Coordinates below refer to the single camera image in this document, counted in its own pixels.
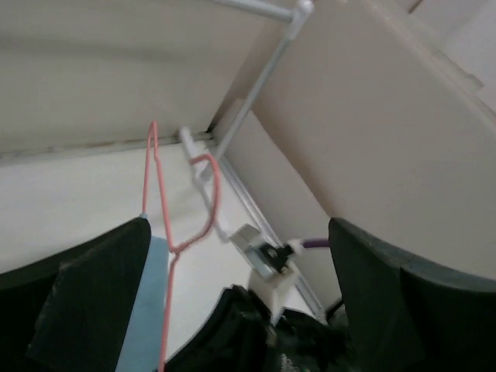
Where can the white clothes rack with rail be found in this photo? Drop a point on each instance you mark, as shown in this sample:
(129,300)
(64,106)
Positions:
(295,18)

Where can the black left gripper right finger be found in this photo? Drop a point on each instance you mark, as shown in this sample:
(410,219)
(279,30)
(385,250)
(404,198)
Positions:
(408,313)

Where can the aluminium rail right side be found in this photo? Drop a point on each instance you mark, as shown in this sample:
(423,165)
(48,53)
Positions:
(302,286)

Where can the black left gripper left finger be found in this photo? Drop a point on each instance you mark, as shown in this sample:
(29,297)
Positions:
(70,311)

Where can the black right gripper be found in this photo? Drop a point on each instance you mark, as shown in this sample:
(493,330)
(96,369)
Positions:
(240,336)

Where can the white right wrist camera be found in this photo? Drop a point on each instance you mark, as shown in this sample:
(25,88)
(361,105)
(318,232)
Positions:
(273,271)

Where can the light blue trousers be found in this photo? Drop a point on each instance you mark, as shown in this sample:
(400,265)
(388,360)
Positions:
(142,343)

